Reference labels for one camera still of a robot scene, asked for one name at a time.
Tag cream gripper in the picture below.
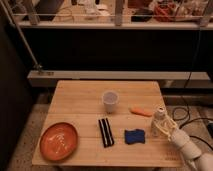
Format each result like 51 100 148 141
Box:
151 115 178 140

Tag clear plastic bottle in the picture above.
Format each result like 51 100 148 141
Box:
151 107 167 135

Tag orange carrot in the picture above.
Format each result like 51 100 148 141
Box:
129 107 153 117

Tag blue sponge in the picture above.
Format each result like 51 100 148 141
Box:
124 129 145 144

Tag wooden table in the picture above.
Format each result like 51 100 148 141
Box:
31 80 186 168

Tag black striped case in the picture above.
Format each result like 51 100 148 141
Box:
98 118 115 148

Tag orange plate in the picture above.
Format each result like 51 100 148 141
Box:
39 122 78 161

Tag metal support pole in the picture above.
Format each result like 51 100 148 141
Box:
1 0 53 75

